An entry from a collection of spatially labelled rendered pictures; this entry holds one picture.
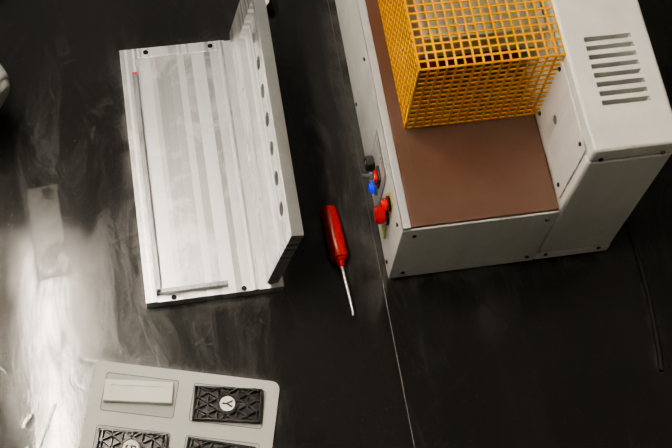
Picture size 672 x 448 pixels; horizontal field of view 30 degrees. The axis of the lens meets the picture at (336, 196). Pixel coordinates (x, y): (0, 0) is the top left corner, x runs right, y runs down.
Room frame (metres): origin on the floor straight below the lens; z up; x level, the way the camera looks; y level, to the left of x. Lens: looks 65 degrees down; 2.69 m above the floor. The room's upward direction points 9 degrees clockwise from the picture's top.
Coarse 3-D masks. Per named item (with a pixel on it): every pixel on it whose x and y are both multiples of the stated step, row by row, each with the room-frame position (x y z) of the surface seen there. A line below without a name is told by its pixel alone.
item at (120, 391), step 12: (108, 384) 0.48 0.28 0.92; (120, 384) 0.48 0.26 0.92; (132, 384) 0.49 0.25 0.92; (144, 384) 0.49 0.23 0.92; (156, 384) 0.49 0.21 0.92; (168, 384) 0.49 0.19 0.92; (108, 396) 0.46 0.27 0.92; (120, 396) 0.47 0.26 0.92; (132, 396) 0.47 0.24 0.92; (144, 396) 0.47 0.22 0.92; (156, 396) 0.47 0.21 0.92; (168, 396) 0.48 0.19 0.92
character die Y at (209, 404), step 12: (204, 396) 0.49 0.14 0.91; (216, 396) 0.49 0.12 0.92; (228, 396) 0.49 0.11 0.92; (240, 396) 0.50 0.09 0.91; (252, 396) 0.50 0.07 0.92; (204, 408) 0.47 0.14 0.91; (216, 408) 0.47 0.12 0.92; (228, 408) 0.47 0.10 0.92; (240, 408) 0.48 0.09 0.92; (252, 408) 0.48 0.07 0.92; (192, 420) 0.45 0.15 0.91; (204, 420) 0.45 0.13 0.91; (216, 420) 0.46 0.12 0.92; (228, 420) 0.46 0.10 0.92; (240, 420) 0.46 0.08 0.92; (252, 420) 0.46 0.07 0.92
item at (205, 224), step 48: (144, 48) 1.04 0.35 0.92; (192, 48) 1.06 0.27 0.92; (144, 96) 0.95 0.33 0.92; (192, 96) 0.97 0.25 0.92; (192, 144) 0.88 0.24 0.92; (240, 144) 0.90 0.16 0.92; (144, 192) 0.79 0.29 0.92; (192, 192) 0.80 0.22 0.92; (240, 192) 0.81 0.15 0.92; (144, 240) 0.71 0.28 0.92; (192, 240) 0.72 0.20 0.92; (240, 240) 0.74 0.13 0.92; (144, 288) 0.63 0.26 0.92; (240, 288) 0.66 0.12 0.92
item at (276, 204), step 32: (256, 0) 1.04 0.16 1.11; (256, 32) 1.02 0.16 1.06; (256, 64) 0.98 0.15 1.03; (256, 96) 0.94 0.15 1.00; (256, 128) 0.89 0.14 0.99; (256, 160) 0.84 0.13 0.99; (288, 160) 0.79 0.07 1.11; (256, 192) 0.80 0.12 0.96; (288, 192) 0.74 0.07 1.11; (288, 224) 0.69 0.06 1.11; (288, 256) 0.67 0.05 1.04
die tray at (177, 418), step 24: (96, 384) 0.48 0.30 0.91; (192, 384) 0.50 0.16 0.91; (216, 384) 0.51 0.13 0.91; (240, 384) 0.52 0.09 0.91; (264, 384) 0.52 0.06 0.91; (96, 408) 0.45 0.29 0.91; (120, 408) 0.45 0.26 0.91; (144, 408) 0.46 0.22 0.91; (168, 408) 0.46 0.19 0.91; (192, 408) 0.47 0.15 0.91; (264, 408) 0.49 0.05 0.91; (96, 432) 0.41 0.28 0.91; (168, 432) 0.43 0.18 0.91; (192, 432) 0.43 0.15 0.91; (216, 432) 0.44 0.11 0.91; (240, 432) 0.45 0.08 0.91; (264, 432) 0.45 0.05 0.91
